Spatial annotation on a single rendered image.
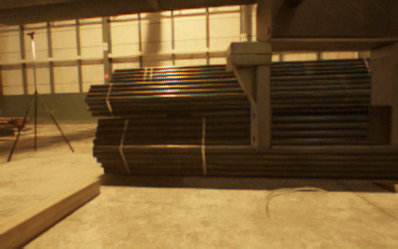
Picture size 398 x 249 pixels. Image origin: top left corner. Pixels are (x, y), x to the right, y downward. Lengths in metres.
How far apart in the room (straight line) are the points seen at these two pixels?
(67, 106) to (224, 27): 8.08
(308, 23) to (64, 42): 11.96
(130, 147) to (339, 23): 1.57
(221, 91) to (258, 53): 1.46
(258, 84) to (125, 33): 10.38
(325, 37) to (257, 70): 0.07
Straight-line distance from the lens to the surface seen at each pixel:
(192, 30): 9.65
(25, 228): 1.23
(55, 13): 1.28
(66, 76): 11.74
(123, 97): 1.85
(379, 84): 0.29
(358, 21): 0.25
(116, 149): 1.73
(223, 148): 1.51
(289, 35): 0.21
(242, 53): 0.20
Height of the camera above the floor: 0.56
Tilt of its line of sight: 4 degrees down
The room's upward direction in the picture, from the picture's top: 1 degrees counter-clockwise
